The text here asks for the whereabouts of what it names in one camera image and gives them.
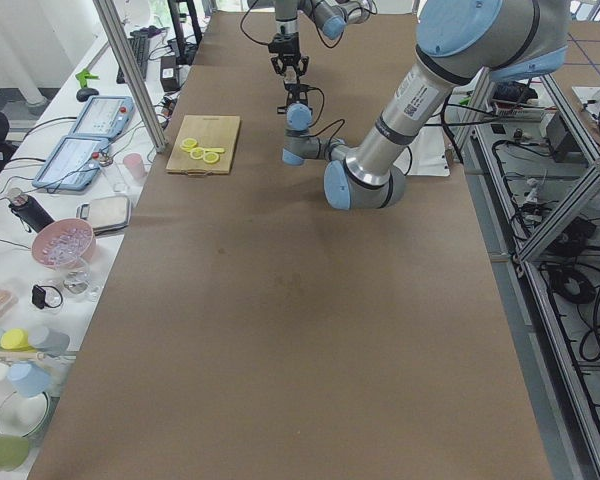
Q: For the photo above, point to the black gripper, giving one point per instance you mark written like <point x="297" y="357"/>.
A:
<point x="286" y="48"/>
<point x="297" y="90"/>

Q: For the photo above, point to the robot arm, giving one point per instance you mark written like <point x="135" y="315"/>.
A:
<point x="330" y="20"/>
<point x="514" y="40"/>

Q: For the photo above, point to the pink cup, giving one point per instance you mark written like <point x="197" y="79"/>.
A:
<point x="134" y="163"/>

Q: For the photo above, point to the wooden cutting board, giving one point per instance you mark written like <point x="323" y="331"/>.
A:
<point x="210" y="131"/>

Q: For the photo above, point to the lemon slice top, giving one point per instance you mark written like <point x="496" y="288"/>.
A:
<point x="211" y="158"/>

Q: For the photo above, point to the lemon slice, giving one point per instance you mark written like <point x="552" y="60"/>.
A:
<point x="188" y="144"/>
<point x="197" y="153"/>
<point x="211" y="158"/>

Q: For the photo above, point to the lemon slice middle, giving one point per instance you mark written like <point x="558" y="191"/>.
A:
<point x="197" y="153"/>

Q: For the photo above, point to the lemon slice bottom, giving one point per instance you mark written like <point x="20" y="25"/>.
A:
<point x="188" y="144"/>

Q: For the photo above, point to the black keyboard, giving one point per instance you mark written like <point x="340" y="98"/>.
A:
<point x="139" y="45"/>

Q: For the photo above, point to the upper teach pendant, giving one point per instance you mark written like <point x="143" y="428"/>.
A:
<point x="103" y="116"/>

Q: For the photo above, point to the teach pendant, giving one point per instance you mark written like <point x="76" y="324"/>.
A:
<point x="103" y="116"/>
<point x="72" y="165"/>

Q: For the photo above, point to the metal tray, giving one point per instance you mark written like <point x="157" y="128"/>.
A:
<point x="106" y="215"/>

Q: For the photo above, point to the lower teach pendant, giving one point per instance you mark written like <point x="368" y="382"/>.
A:
<point x="72" y="165"/>

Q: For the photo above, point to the pink bowl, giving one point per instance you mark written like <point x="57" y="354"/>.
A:
<point x="62" y="242"/>

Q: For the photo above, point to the black water bottle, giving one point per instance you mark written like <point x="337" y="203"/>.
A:
<point x="28" y="210"/>

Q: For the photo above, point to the aluminium frame post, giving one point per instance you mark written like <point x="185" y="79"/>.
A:
<point x="116" y="36"/>

